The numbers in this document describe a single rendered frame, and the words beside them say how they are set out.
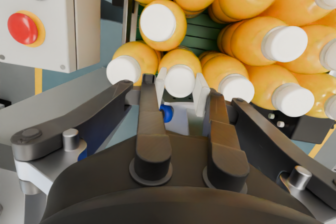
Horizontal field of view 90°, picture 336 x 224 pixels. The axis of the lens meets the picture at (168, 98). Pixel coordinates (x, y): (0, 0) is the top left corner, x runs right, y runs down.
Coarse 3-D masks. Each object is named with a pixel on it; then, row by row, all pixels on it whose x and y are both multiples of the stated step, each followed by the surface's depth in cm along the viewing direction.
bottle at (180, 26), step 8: (160, 0) 22; (168, 0) 23; (144, 8) 22; (168, 8) 20; (176, 8) 22; (176, 16) 22; (184, 16) 24; (176, 24) 22; (184, 24) 24; (176, 32) 22; (184, 32) 24; (144, 40) 24; (152, 40) 23; (168, 40) 23; (176, 40) 24; (160, 48) 24; (168, 48) 25
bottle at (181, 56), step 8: (176, 48) 28; (184, 48) 28; (168, 56) 25; (176, 56) 24; (184, 56) 24; (192, 56) 25; (160, 64) 26; (168, 64) 24; (176, 64) 22; (184, 64) 22; (192, 64) 24; (200, 64) 26; (192, 72) 23; (200, 72) 25
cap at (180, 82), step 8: (168, 72) 21; (176, 72) 21; (184, 72) 21; (168, 80) 21; (176, 80) 21; (184, 80) 21; (192, 80) 21; (168, 88) 21; (176, 88) 21; (184, 88) 21; (192, 88) 21; (176, 96) 22; (184, 96) 22
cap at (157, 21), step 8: (152, 8) 18; (160, 8) 18; (144, 16) 19; (152, 16) 19; (160, 16) 19; (168, 16) 18; (144, 24) 19; (152, 24) 19; (160, 24) 19; (168, 24) 19; (144, 32) 19; (152, 32) 19; (160, 32) 19; (168, 32) 19; (160, 40) 20
